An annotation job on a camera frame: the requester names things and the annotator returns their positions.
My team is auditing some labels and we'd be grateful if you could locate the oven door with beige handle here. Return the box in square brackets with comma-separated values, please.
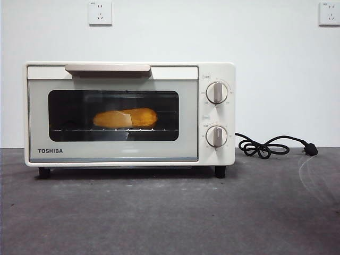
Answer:
[27, 64, 199, 162]

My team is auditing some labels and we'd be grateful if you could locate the cream Toshiba toaster oven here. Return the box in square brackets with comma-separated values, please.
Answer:
[24, 62, 236, 179]

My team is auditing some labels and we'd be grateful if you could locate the timer knob with beige grip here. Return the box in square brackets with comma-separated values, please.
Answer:
[206, 125, 228, 148]

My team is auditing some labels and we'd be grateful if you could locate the temperature knob with beige grip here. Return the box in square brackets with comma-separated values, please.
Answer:
[206, 81, 229, 104]

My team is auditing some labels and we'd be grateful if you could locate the metal wire oven rack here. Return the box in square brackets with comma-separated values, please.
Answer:
[52, 128, 178, 133]

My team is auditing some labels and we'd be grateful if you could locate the black power cord with plug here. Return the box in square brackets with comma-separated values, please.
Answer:
[235, 132, 319, 159]

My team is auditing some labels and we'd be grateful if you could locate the white wall socket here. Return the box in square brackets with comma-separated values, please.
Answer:
[318, 2, 340, 27]
[88, 1, 113, 27]

